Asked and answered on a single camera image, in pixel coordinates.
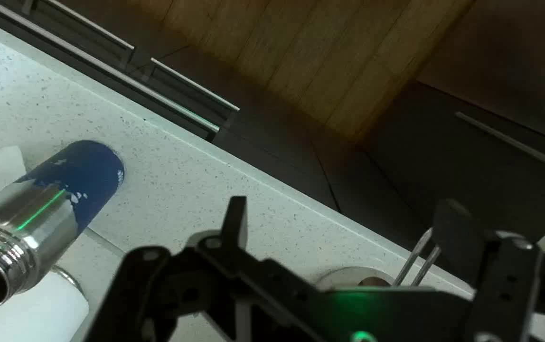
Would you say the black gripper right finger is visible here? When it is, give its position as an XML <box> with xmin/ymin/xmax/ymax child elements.
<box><xmin>430</xmin><ymin>198</ymin><xmax>489</xmax><ymax>282</ymax></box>

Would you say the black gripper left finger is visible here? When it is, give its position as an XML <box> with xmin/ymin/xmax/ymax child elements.
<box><xmin>219</xmin><ymin>194</ymin><xmax>250</xmax><ymax>253</ymax></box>

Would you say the dark cabinet across floor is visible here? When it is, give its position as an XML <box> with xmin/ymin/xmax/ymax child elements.
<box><xmin>354</xmin><ymin>79</ymin><xmax>545</xmax><ymax>246</ymax></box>

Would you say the small metal strainer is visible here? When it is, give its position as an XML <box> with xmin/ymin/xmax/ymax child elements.
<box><xmin>312</xmin><ymin>227</ymin><xmax>442</xmax><ymax>295</ymax></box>

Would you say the dark base cabinet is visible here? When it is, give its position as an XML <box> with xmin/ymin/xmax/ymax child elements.
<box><xmin>0</xmin><ymin>0</ymin><xmax>343</xmax><ymax>215</ymax></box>

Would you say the blue and steel bottle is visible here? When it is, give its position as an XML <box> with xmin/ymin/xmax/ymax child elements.
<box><xmin>0</xmin><ymin>139</ymin><xmax>126</xmax><ymax>312</ymax></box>

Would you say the grey bar cabinet handle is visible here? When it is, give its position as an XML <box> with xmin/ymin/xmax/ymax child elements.
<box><xmin>451</xmin><ymin>111</ymin><xmax>545</xmax><ymax>175</ymax></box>

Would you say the short silver drawer handle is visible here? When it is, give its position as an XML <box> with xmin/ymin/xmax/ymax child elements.
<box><xmin>147</xmin><ymin>56</ymin><xmax>242</xmax><ymax>115</ymax></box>
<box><xmin>47</xmin><ymin>0</ymin><xmax>138</xmax><ymax>54</ymax></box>

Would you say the long silver drawer handle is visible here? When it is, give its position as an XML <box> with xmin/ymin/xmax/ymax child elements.
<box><xmin>0</xmin><ymin>0</ymin><xmax>221</xmax><ymax>139</ymax></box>

